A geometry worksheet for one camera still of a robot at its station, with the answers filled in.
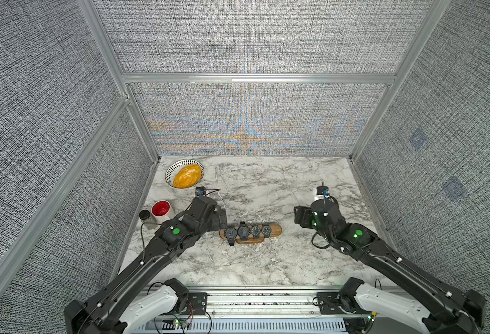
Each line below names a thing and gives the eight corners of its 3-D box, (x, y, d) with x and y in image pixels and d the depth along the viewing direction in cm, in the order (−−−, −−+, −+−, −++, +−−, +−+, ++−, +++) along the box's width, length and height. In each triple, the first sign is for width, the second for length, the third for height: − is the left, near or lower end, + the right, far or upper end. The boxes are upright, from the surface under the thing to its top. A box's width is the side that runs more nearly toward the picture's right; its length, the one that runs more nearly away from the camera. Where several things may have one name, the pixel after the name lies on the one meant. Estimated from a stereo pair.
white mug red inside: (153, 215, 98) (147, 207, 93) (167, 205, 102) (162, 196, 96) (162, 225, 95) (156, 217, 89) (176, 214, 99) (171, 206, 93)
